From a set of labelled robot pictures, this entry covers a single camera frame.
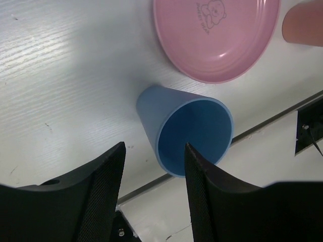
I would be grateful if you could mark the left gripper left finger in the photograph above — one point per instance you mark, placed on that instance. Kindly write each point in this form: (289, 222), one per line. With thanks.
(76, 206)

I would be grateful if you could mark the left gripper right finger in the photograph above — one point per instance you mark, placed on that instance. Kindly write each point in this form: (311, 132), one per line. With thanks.
(225, 208)

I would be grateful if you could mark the blue plastic cup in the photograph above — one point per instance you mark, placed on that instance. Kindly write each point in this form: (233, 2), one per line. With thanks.
(172, 118)

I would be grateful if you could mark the pink plastic plate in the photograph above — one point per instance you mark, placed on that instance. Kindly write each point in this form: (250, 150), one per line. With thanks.
(215, 41)

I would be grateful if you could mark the orange plastic cup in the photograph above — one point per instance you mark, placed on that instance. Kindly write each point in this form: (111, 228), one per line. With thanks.
(303, 24)

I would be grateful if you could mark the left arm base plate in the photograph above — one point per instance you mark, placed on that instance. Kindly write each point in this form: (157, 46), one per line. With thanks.
(309, 126)

